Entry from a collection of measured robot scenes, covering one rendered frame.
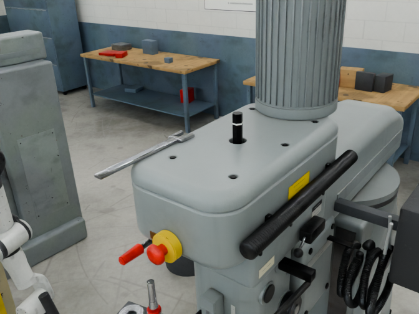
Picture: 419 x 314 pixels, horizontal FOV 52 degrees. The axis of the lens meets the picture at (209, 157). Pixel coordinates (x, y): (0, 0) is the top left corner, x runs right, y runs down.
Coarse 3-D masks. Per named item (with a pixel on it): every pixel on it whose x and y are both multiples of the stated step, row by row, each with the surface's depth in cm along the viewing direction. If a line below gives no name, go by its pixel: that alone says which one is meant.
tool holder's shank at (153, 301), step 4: (148, 280) 137; (152, 280) 136; (148, 284) 135; (152, 284) 135; (148, 288) 136; (152, 288) 136; (148, 292) 137; (152, 292) 136; (148, 296) 138; (152, 296) 137; (152, 300) 138; (156, 300) 139; (152, 304) 138; (156, 304) 139; (152, 308) 139; (156, 308) 139
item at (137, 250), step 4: (148, 240) 90; (152, 240) 91; (136, 244) 89; (140, 244) 89; (144, 244) 89; (148, 244) 90; (132, 248) 88; (136, 248) 88; (140, 248) 88; (144, 248) 89; (128, 252) 86; (132, 252) 87; (136, 252) 87; (140, 252) 88; (120, 256) 86; (124, 256) 86; (128, 256) 86; (132, 256) 86; (136, 256) 87; (120, 260) 85; (124, 260) 85; (128, 260) 86; (124, 264) 86
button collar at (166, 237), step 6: (156, 234) 79; (162, 234) 78; (168, 234) 78; (174, 234) 79; (156, 240) 79; (162, 240) 78; (168, 240) 77; (174, 240) 77; (168, 246) 78; (174, 246) 77; (180, 246) 78; (168, 252) 78; (174, 252) 77; (180, 252) 78; (168, 258) 79; (174, 258) 78
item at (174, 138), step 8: (168, 136) 92; (176, 136) 91; (184, 136) 91; (192, 136) 92; (160, 144) 88; (168, 144) 88; (144, 152) 85; (152, 152) 85; (128, 160) 82; (136, 160) 82; (112, 168) 79; (120, 168) 79; (96, 176) 77; (104, 176) 77
